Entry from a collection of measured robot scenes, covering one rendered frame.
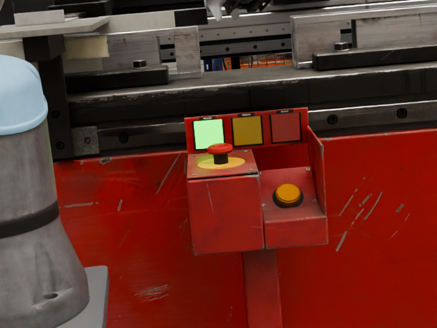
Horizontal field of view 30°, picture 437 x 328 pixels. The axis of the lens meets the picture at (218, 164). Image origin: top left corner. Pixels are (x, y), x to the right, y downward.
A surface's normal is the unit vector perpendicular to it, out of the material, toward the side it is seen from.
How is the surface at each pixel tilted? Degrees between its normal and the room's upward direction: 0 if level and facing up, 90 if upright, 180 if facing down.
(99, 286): 0
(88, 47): 90
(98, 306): 0
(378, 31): 90
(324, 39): 90
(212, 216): 90
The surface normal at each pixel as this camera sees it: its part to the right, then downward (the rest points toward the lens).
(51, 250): 0.81, -0.26
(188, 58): 0.03, 0.22
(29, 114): 0.88, -0.01
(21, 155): 0.70, 0.11
